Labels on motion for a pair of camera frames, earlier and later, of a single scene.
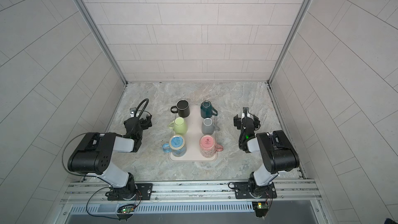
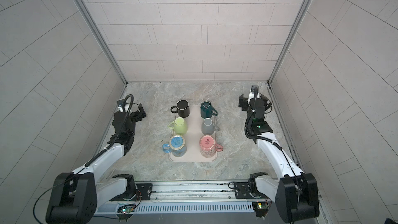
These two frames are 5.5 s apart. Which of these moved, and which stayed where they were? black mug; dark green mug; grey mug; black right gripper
Moved: black right gripper
Stayed: dark green mug; black mug; grey mug
